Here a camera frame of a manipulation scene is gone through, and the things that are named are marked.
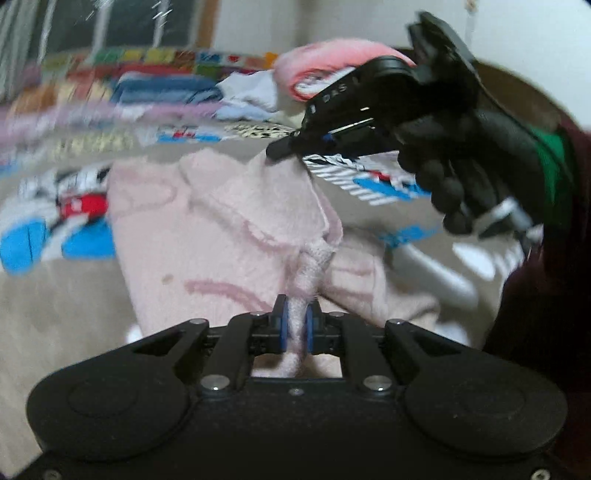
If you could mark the person's right hand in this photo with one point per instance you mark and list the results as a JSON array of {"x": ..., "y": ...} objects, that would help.
[{"x": 471, "y": 161}]

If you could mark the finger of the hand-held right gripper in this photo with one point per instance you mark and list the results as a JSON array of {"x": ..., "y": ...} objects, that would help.
[{"x": 291, "y": 146}]

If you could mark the pink quilt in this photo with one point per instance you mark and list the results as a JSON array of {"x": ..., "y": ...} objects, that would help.
[{"x": 332, "y": 60}]

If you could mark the colourful patchwork headboard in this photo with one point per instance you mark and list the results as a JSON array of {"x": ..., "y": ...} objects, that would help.
[{"x": 161, "y": 57}]

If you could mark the grey curtain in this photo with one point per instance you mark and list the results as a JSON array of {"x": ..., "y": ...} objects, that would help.
[{"x": 21, "y": 41}]

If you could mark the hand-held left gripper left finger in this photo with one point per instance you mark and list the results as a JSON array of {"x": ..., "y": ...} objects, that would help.
[{"x": 282, "y": 323}]

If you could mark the cartoon mouse printed blanket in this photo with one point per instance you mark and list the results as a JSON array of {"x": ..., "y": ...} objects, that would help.
[{"x": 60, "y": 300}]

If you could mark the pink knit sweater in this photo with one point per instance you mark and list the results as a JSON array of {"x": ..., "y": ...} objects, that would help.
[{"x": 221, "y": 230}]

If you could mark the dark wooden cabinet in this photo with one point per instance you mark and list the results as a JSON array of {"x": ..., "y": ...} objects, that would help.
[{"x": 512, "y": 87}]

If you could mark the cartoon printed pillow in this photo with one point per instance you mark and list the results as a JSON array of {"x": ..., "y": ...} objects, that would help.
[{"x": 60, "y": 97}]

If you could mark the white cloth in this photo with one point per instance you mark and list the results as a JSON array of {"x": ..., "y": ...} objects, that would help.
[{"x": 251, "y": 92}]

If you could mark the window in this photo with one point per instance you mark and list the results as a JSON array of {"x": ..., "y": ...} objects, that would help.
[{"x": 134, "y": 23}]

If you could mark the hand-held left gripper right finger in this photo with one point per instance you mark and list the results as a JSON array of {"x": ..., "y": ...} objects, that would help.
[{"x": 310, "y": 325}]

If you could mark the blue pillow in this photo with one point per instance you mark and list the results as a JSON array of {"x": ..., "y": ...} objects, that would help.
[{"x": 166, "y": 90}]

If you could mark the purple floral bedsheet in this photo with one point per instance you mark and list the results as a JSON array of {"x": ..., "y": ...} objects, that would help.
[{"x": 115, "y": 115}]

